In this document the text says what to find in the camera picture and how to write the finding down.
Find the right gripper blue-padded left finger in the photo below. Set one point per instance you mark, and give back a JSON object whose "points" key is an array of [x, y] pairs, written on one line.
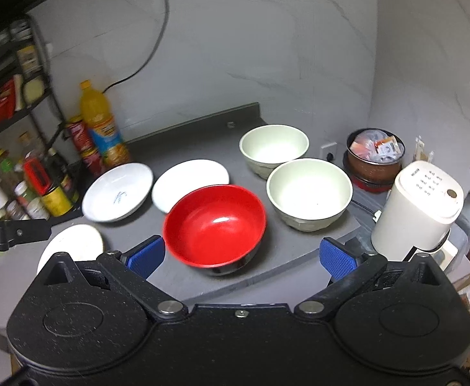
{"points": [[129, 272]]}

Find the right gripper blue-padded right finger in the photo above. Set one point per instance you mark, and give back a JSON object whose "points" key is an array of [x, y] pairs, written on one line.
{"points": [[353, 271]]}

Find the white plate gold rim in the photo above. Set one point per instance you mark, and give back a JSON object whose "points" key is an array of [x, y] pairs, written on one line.
{"points": [[82, 242]]}

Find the white plate blue print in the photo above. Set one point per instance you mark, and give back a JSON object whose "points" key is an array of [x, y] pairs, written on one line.
{"points": [[118, 193]]}

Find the cream bowl front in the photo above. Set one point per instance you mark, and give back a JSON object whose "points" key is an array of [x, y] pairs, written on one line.
{"points": [[309, 194]]}

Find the cream bowl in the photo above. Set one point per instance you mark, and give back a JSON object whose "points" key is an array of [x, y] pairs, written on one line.
{"points": [[268, 146], [309, 194]]}

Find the white plate plain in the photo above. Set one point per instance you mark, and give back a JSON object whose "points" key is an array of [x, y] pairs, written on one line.
{"points": [[185, 178]]}

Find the cream bowl back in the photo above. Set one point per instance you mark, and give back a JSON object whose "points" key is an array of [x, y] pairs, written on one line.
{"points": [[268, 146]]}

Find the white seasoning bottle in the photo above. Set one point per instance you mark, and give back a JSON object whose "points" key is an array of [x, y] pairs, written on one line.
{"points": [[30, 201]]}

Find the white electric kettle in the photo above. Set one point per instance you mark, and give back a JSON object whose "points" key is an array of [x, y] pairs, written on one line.
{"points": [[420, 210]]}

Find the brown bowl with packets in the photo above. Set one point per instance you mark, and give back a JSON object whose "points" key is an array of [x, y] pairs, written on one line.
{"points": [[373, 159]]}

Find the red drink can lower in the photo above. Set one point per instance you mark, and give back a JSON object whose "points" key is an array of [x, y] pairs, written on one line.
{"points": [[93, 161]]}

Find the red drink can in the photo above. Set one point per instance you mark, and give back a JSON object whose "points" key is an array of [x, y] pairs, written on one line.
{"points": [[79, 134], [93, 161]]}

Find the red drink can upper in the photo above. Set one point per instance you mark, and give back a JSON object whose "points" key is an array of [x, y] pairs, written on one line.
{"points": [[79, 134]]}

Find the orange juice bottle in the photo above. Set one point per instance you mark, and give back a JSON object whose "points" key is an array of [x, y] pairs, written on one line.
{"points": [[96, 111]]}

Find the black wire shelf rack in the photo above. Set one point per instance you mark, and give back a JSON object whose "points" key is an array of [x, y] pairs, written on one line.
{"points": [[23, 53]]}

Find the soy sauce jug red handle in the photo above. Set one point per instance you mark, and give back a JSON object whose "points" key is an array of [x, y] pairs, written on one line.
{"points": [[52, 194]]}

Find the white wall socket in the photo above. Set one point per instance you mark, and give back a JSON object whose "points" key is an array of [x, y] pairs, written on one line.
{"points": [[328, 151]]}

